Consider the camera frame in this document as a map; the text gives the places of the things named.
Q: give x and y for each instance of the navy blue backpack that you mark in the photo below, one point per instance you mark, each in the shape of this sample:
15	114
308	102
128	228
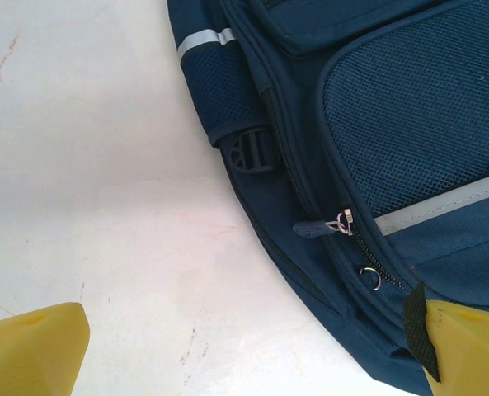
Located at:
392	123

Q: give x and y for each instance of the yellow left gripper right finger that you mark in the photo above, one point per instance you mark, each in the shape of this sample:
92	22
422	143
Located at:
471	354

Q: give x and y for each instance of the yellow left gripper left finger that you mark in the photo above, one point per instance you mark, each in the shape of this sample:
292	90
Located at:
29	354

